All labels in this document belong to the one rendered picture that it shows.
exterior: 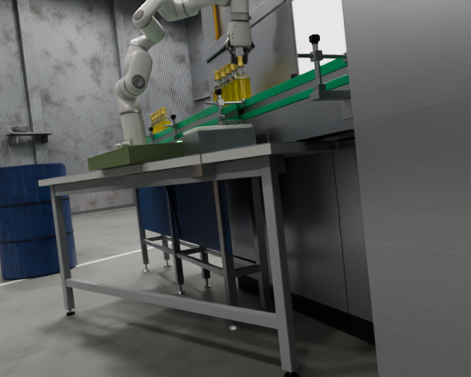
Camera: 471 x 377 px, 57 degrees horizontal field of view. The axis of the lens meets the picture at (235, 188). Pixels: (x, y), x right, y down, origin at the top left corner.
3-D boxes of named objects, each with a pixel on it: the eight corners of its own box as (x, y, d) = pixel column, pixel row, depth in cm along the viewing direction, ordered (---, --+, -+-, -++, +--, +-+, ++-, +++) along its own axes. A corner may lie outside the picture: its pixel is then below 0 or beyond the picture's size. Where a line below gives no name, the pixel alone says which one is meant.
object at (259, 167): (293, 382, 134) (268, 155, 132) (65, 315, 236) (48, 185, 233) (309, 370, 141) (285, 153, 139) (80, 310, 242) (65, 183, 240)
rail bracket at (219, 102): (247, 118, 175) (244, 87, 174) (208, 120, 168) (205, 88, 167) (244, 120, 178) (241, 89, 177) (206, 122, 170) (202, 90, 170)
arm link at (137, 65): (142, 58, 197) (159, 46, 184) (129, 105, 191) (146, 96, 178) (123, 48, 191) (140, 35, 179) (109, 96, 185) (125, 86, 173)
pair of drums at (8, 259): (67, 251, 485) (57, 168, 482) (105, 263, 381) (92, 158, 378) (-11, 265, 440) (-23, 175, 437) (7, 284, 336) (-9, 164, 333)
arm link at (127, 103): (135, 117, 194) (128, 81, 193) (149, 110, 183) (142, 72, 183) (115, 118, 188) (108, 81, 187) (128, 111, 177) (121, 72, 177)
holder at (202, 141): (270, 147, 158) (268, 126, 158) (199, 153, 146) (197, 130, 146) (248, 152, 173) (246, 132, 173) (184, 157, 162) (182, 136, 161)
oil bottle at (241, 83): (254, 121, 184) (249, 71, 183) (243, 122, 181) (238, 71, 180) (248, 123, 189) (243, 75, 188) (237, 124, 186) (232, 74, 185)
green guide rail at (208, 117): (223, 121, 175) (221, 102, 175) (221, 121, 175) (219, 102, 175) (131, 156, 333) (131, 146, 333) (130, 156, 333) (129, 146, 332)
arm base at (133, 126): (126, 149, 176) (119, 111, 175) (111, 154, 185) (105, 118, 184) (158, 146, 187) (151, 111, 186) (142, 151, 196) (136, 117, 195)
